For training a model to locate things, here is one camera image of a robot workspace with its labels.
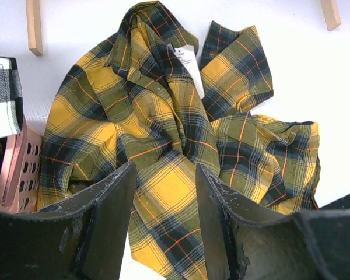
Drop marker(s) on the aluminium frame base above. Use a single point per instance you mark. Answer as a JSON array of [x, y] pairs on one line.
[[339, 204]]

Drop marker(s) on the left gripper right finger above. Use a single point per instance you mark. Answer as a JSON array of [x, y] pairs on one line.
[[244, 240]]

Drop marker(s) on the pink laundry basket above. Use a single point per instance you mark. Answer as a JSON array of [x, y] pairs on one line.
[[20, 172]]

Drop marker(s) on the yellow plaid shirt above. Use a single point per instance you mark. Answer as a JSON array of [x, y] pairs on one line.
[[131, 99]]

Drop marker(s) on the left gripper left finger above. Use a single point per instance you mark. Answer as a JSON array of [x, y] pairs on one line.
[[81, 237]]

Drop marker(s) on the black white checkered shirt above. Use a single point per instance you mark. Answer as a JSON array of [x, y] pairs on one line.
[[11, 102]]

